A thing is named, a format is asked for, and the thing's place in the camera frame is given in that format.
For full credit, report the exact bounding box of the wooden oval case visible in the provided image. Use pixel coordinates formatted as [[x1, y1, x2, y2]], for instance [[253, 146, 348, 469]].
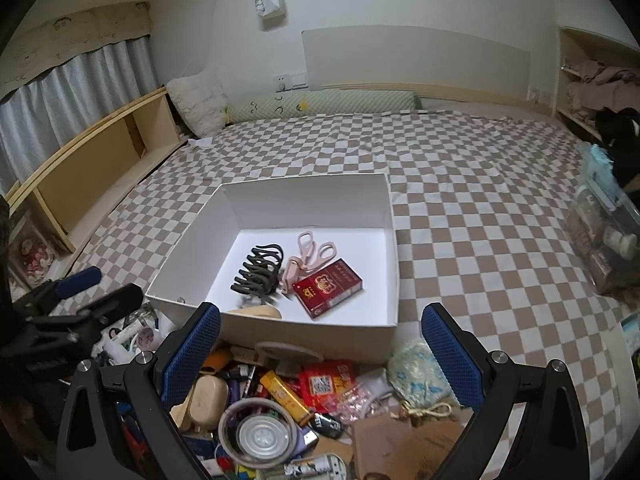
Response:
[[228, 304, 282, 320]]

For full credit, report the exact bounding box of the dark brown hair claw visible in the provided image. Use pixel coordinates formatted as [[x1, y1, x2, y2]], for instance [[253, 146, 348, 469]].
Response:
[[230, 244, 284, 301]]

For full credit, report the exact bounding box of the red cigarette box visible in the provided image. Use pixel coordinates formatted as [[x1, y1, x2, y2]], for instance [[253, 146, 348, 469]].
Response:
[[293, 259, 362, 318]]

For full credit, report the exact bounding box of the wooden bedside shelf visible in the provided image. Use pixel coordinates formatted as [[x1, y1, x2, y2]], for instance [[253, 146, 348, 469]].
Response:
[[6, 86, 187, 254]]

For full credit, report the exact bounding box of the yellow lighter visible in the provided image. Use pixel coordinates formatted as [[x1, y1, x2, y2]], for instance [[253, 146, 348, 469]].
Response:
[[259, 370, 314, 427]]

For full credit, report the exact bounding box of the red snack packet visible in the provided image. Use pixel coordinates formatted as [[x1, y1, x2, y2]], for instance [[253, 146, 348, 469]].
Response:
[[298, 360, 356, 412]]

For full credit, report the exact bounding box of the white cardboard shoe box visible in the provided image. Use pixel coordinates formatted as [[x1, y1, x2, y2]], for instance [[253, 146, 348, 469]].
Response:
[[146, 174, 399, 364]]

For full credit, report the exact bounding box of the checkered beige white blanket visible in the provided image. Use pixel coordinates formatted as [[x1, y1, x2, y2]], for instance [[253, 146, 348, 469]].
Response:
[[65, 110, 636, 479]]

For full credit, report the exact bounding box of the grey curtain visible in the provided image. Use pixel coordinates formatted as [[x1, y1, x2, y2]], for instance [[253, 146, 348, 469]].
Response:
[[1, 37, 160, 193]]

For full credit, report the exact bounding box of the clear plastic storage bin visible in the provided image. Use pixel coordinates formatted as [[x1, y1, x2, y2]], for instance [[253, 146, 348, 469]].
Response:
[[566, 144, 639, 295]]

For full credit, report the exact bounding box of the white fluffy pillow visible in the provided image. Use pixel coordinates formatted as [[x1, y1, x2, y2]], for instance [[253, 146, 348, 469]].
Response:
[[166, 70, 229, 138]]

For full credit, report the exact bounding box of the green long bolster pillow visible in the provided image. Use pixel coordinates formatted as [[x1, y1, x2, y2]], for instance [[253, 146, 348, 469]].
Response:
[[226, 89, 422, 124]]

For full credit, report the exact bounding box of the wooden clothes shelf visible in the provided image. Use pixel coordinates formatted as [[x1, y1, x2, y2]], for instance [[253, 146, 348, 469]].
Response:
[[552, 26, 639, 141]]

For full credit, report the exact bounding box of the white headboard panel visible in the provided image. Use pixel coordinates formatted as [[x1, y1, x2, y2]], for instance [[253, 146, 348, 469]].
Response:
[[302, 25, 530, 99]]

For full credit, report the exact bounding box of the light floral drawstring pouch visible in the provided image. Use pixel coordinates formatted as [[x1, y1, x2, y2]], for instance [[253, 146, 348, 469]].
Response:
[[386, 340, 459, 418]]

